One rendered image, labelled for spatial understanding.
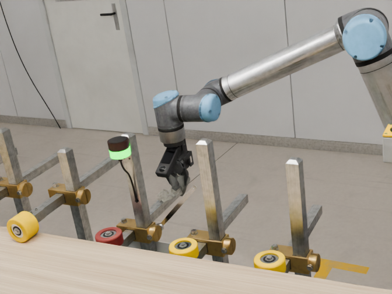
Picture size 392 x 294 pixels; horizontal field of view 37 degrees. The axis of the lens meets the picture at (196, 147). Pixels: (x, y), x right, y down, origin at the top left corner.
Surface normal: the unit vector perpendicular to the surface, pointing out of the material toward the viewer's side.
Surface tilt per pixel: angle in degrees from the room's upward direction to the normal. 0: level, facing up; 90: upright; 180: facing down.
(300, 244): 90
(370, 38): 83
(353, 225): 0
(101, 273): 0
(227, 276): 0
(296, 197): 90
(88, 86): 90
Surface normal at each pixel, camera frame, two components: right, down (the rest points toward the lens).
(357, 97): -0.51, 0.38
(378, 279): -0.14, -0.92
